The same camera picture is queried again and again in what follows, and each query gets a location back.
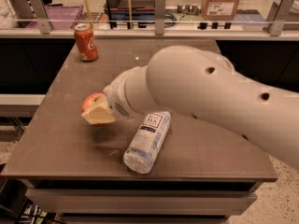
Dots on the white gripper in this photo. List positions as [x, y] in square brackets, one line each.
[116, 94]

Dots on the red apple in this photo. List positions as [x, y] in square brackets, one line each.
[93, 110]

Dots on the cardboard box with label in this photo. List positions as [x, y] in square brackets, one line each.
[219, 9]

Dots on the glass railing with metal posts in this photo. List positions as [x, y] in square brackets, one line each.
[254, 19]

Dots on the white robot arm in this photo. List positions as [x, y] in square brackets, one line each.
[203, 85]

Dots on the purple plastic crate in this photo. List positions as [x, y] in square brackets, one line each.
[60, 17]

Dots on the orange soda can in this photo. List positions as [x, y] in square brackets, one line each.
[85, 41]

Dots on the clear plastic tea bottle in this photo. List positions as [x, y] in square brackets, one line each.
[147, 142]

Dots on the grey table drawer unit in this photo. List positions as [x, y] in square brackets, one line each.
[132, 202]

